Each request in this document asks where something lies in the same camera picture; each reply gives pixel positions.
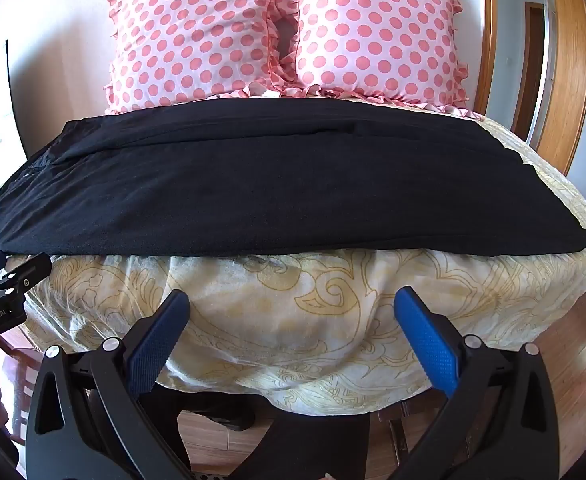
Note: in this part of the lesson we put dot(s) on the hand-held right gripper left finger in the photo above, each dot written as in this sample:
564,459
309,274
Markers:
158,341

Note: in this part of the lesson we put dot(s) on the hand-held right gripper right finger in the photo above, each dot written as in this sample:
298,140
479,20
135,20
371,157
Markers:
425,341

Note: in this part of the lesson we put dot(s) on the black pants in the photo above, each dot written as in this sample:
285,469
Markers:
273,185

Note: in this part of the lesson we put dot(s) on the wooden chair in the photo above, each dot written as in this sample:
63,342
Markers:
20,380

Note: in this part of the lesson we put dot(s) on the yellow patterned blanket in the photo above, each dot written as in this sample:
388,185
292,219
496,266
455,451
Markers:
323,310

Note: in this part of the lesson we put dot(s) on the pink polka dot pillow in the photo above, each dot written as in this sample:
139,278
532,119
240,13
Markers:
188,35
378,30

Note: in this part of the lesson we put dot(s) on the wooden door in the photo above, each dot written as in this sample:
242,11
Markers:
570,85

